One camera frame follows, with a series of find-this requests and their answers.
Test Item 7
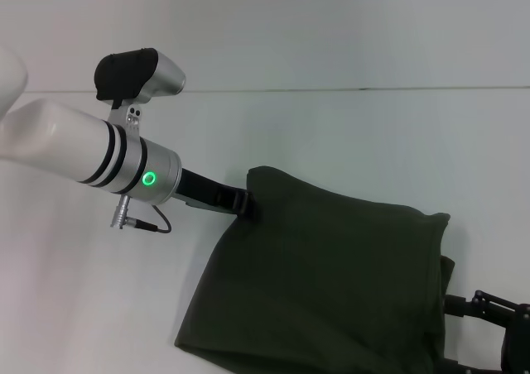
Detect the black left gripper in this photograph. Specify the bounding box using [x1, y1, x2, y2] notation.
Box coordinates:
[176, 169, 254, 218]

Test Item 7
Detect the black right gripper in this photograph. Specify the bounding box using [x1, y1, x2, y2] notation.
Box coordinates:
[445, 290, 530, 374]

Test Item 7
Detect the dark green t-shirt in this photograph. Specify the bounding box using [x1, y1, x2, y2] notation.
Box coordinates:
[173, 165, 456, 374]

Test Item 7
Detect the thin left arm cable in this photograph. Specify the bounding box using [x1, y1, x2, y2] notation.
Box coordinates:
[155, 206, 173, 234]

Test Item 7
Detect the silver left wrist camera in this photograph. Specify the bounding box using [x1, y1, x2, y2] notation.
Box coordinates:
[94, 47, 187, 133]

